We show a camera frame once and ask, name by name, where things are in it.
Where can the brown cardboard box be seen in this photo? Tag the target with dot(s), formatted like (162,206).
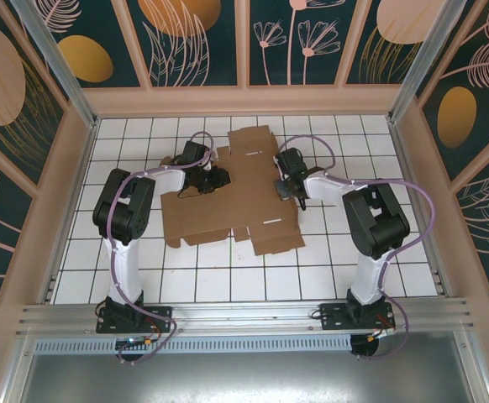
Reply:
(227,210)

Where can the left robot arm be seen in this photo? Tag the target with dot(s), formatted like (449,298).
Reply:
(124,268)

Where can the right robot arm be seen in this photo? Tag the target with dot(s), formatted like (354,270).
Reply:
(368,281)

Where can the yellow power connector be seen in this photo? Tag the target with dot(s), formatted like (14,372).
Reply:
(373,337)
(148,342)

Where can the grey metal sheet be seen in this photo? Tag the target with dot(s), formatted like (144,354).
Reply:
(244,378)

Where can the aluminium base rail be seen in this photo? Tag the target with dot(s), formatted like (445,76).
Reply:
(248,312)

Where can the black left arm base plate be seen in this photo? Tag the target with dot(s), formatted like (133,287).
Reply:
(160,315)

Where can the aluminium side rail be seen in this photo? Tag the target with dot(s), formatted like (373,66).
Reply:
(70,214)
(421,210)

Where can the aluminium corner post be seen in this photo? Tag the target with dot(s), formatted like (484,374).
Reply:
(425,63)
(59,71)

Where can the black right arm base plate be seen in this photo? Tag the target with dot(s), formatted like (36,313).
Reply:
(332,317)

